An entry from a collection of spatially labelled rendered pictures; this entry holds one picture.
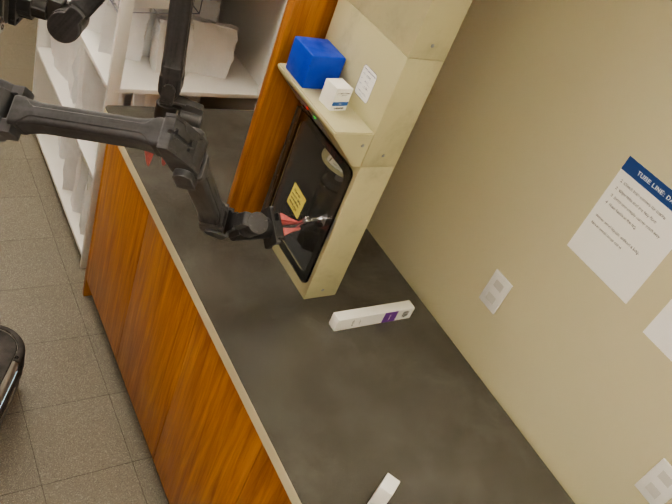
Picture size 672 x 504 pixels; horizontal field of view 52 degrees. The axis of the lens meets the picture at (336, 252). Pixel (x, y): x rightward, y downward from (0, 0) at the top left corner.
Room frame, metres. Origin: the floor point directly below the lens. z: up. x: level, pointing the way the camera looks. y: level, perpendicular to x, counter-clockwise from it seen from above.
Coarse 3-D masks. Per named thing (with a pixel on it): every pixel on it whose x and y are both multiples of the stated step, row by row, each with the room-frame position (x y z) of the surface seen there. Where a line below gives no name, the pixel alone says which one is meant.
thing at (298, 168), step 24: (312, 120) 1.67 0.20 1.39; (312, 144) 1.64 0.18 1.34; (288, 168) 1.69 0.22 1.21; (312, 168) 1.61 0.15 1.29; (336, 168) 1.55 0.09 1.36; (288, 192) 1.66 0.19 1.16; (312, 192) 1.59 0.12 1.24; (336, 192) 1.52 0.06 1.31; (288, 216) 1.63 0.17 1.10; (312, 216) 1.56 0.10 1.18; (288, 240) 1.60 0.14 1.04; (312, 240) 1.53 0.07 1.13; (312, 264) 1.50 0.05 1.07
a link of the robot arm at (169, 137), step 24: (24, 96) 1.09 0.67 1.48; (0, 120) 1.05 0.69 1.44; (24, 120) 1.05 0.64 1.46; (48, 120) 1.06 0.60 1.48; (72, 120) 1.07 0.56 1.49; (96, 120) 1.08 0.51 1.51; (120, 120) 1.08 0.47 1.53; (144, 120) 1.10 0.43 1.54; (168, 120) 1.10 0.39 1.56; (120, 144) 1.08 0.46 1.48; (144, 144) 1.07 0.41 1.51; (168, 144) 1.06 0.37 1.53; (192, 144) 1.13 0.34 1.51; (192, 168) 1.10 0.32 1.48
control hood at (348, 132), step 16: (288, 80) 1.61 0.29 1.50; (304, 96) 1.54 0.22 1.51; (320, 112) 1.49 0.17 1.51; (336, 112) 1.53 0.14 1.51; (352, 112) 1.56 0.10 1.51; (336, 128) 1.45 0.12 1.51; (352, 128) 1.48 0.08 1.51; (368, 128) 1.52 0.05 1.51; (336, 144) 1.50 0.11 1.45; (352, 144) 1.47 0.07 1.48; (368, 144) 1.50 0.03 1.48; (352, 160) 1.48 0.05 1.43
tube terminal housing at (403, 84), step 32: (352, 32) 1.66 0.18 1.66; (352, 64) 1.63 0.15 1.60; (384, 64) 1.55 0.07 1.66; (416, 64) 1.53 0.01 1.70; (352, 96) 1.60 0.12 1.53; (384, 96) 1.52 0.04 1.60; (416, 96) 1.56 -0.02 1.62; (320, 128) 1.65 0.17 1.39; (384, 128) 1.52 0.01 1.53; (384, 160) 1.55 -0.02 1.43; (352, 192) 1.51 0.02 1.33; (352, 224) 1.55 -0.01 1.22; (320, 256) 1.51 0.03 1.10; (352, 256) 1.58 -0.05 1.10; (320, 288) 1.54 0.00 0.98
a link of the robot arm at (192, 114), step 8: (168, 88) 1.57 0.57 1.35; (160, 96) 1.57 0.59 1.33; (168, 96) 1.57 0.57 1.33; (168, 104) 1.57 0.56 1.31; (176, 104) 1.59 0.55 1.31; (184, 104) 1.60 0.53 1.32; (192, 104) 1.62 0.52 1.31; (200, 104) 1.64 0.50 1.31; (184, 112) 1.60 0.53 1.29; (192, 112) 1.61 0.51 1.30; (200, 112) 1.62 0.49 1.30; (192, 120) 1.60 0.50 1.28; (200, 120) 1.61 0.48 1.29
